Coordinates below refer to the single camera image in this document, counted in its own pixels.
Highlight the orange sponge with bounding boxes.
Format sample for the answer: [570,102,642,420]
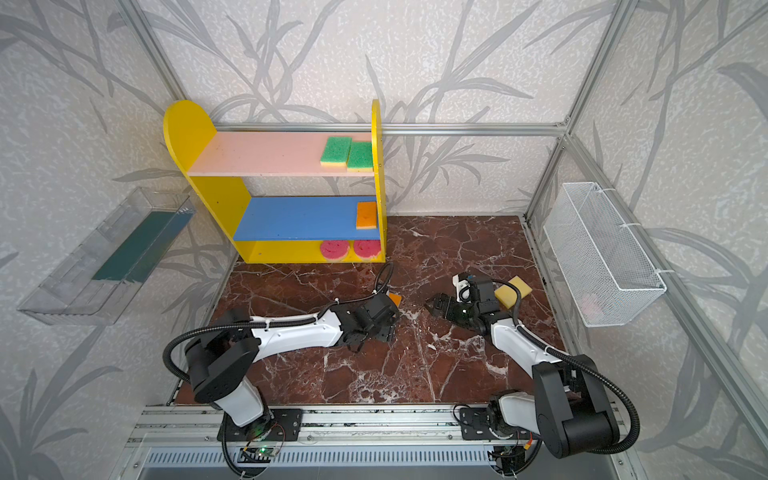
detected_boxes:
[355,201,378,230]

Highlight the yellow sponge green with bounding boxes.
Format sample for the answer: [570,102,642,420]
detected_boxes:
[346,141,373,172]

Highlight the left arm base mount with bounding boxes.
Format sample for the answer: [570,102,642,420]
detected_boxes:
[216,408,304,443]

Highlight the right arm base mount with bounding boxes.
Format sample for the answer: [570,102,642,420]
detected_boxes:
[452,404,537,442]

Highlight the green top sponge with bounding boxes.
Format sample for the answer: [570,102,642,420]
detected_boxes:
[320,136,353,168]

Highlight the clear plastic wall bin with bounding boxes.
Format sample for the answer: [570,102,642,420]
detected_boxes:
[18,187,196,326]

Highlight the yellow shelf pink blue boards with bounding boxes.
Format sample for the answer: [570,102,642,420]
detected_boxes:
[163,100,387,264]

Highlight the pink round sponge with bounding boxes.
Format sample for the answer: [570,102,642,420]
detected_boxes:
[320,240,350,262]
[353,240,382,260]

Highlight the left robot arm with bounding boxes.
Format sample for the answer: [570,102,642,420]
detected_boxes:
[162,289,401,427]

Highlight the white wire mesh basket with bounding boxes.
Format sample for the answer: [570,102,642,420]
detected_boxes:
[543,182,667,328]

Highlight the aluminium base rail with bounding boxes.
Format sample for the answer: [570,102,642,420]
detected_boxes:
[122,401,634,466]

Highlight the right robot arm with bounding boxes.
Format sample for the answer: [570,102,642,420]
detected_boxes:
[425,273,641,458]

